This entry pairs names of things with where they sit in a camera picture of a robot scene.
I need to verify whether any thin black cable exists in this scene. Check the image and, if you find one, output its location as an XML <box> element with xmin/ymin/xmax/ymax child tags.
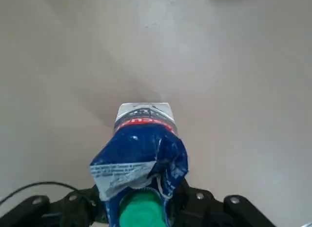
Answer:
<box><xmin>0</xmin><ymin>181</ymin><xmax>77</xmax><ymax>205</ymax></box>

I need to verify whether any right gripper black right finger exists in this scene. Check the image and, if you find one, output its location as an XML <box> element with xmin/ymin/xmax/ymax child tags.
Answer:
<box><xmin>167</xmin><ymin>178</ymin><xmax>276</xmax><ymax>227</ymax></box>

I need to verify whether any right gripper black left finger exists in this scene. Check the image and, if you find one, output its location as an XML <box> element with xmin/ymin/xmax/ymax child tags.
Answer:
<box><xmin>0</xmin><ymin>185</ymin><xmax>106</xmax><ymax>227</ymax></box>

